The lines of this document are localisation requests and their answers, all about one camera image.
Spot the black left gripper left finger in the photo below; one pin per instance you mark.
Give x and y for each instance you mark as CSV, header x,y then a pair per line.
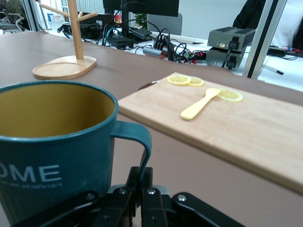
x,y
94,212

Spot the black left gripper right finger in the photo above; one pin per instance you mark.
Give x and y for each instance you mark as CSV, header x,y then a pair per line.
x,y
170,212

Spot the teal cup yellow inside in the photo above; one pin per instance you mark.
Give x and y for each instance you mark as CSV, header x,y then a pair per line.
x,y
59,153

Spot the wooden mug tree rack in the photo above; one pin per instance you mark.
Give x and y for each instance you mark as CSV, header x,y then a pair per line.
x,y
64,68

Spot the wooden cutting board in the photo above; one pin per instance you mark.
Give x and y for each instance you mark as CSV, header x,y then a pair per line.
x,y
236,132

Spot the lemon slice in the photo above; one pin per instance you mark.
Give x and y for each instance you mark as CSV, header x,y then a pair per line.
x,y
197,82
232,96
178,80

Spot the grey metal computer box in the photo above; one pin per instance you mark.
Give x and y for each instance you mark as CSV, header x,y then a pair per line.
x,y
217,58
227,35

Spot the grey usb hub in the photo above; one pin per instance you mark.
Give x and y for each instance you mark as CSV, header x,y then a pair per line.
x,y
152,50

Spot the white keyboard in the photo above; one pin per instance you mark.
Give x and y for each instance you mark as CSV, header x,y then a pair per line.
x,y
187,39

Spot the black power brick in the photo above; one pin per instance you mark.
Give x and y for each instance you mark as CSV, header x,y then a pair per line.
x,y
142,33

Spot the grey panel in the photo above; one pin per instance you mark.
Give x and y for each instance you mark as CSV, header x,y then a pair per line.
x,y
165,23

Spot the green potted plant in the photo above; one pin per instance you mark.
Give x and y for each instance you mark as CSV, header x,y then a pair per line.
x,y
141,19

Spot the black computer monitor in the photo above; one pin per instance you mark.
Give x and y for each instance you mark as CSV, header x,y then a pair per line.
x,y
142,7

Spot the grey office chair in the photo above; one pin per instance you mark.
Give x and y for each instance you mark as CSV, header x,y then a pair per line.
x,y
11,16

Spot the black jacket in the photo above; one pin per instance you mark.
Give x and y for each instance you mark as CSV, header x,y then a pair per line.
x,y
251,14

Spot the aluminium post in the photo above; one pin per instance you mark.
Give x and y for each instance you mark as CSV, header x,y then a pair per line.
x,y
262,40

